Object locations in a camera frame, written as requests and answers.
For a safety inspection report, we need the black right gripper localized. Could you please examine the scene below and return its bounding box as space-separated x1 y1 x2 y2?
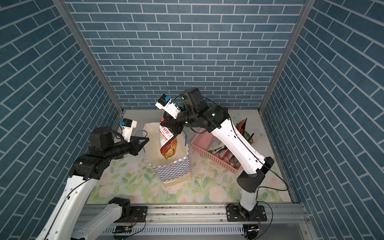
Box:
161 107 200 135

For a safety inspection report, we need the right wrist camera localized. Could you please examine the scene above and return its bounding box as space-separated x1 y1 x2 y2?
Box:
155 94 181 119

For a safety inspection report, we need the right green circuit board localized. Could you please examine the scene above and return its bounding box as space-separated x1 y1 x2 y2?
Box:
243 225 260 240

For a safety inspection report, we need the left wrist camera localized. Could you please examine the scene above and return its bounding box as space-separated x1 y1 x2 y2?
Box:
119 119 137 143

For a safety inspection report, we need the dark brown condiment packet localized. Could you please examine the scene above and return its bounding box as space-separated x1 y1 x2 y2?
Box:
159 124 178 160

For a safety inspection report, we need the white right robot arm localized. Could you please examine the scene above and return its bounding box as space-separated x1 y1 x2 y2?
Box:
156 88 274 212

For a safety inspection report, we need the pink plastic basket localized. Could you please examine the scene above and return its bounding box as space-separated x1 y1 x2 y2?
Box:
191 129 243 174

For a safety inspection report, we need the green circuit board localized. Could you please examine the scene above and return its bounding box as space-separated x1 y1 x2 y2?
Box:
243 225 260 240
113 226 133 235

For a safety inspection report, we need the black condiment packet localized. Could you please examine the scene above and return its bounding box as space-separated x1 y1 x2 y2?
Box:
217 147 236 166

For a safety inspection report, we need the orange red condiment packet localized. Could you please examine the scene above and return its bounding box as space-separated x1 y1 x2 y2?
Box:
236 119 248 136

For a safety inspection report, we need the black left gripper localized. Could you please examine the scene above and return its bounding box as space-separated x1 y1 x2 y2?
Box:
103 134 150 161

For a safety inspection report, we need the left green circuit board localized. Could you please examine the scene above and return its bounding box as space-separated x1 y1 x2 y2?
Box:
113 226 133 235

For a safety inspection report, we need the white condiment packet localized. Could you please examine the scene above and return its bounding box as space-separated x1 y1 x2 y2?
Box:
206 137 225 155

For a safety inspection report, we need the blue checkered paper bag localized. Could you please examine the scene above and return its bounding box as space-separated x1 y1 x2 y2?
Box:
144 123 192 189

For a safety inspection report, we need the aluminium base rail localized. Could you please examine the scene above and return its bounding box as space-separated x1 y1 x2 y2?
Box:
99 202 316 240

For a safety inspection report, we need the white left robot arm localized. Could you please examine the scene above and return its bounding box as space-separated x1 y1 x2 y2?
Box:
37 126 150 240

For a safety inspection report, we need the green small condiment packet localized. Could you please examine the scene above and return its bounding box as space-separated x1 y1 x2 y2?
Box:
243 131 254 145

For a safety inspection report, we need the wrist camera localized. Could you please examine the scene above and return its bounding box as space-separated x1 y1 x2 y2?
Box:
155 94 181 119
119 119 137 143

